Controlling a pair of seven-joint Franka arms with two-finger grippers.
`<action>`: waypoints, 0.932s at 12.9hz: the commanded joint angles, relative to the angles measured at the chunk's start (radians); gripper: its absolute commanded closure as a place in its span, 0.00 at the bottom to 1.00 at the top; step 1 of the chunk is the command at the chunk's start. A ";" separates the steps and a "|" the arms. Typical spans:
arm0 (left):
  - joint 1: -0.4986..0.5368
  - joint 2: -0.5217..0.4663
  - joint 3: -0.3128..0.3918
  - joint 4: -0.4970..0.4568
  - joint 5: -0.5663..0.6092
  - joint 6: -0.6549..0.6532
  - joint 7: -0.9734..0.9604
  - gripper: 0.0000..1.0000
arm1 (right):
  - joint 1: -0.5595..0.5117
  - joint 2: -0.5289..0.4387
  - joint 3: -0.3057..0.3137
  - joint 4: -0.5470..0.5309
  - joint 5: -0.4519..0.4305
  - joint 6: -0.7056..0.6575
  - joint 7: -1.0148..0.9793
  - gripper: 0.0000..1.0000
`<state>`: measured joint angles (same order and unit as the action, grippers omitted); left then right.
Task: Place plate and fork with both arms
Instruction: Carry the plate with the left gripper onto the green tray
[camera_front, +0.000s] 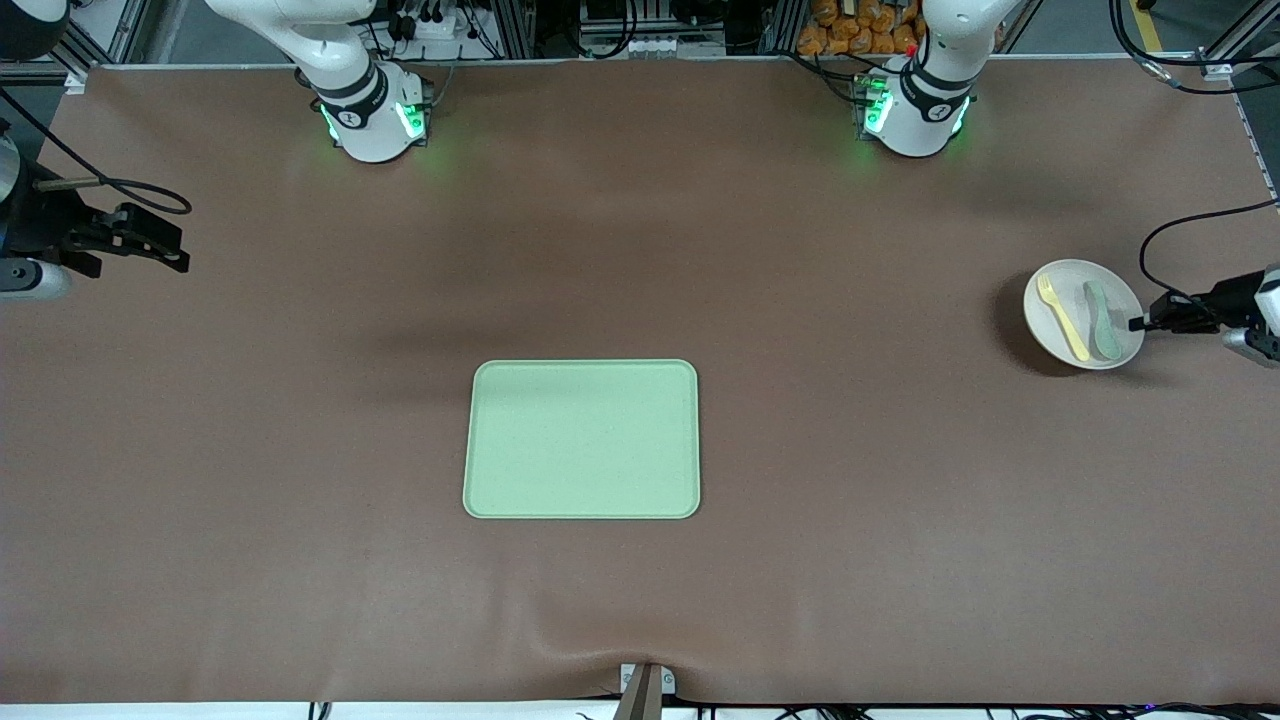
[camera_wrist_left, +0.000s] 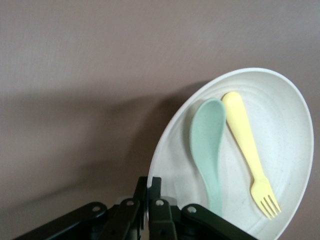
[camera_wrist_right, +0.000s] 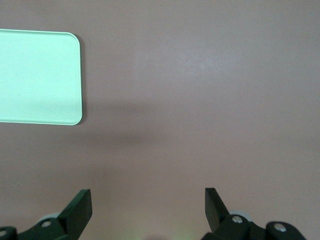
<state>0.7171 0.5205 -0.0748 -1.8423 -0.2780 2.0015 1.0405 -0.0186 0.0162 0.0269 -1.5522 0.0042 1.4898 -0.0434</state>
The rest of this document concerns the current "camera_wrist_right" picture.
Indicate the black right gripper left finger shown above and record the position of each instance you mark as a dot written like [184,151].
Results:
[75,217]

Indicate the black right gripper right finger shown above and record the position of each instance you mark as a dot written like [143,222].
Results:
[217,217]

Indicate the light green rectangular tray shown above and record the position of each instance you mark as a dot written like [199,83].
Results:
[37,77]

